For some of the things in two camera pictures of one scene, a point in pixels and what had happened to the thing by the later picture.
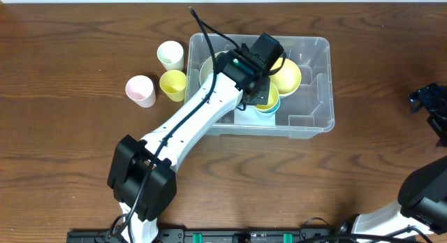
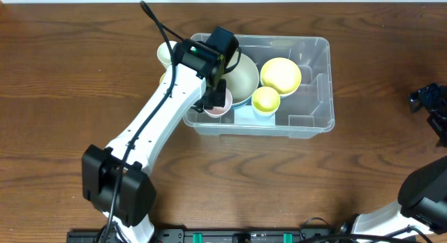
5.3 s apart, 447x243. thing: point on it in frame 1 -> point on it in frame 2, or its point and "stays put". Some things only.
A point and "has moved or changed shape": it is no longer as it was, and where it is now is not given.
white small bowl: (288, 93) stays put
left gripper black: (258, 94) -> (215, 97)
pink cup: (140, 89) has moved or changed shape
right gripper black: (427, 97) stays put
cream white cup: (170, 54) stays put
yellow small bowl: (287, 80) stays put
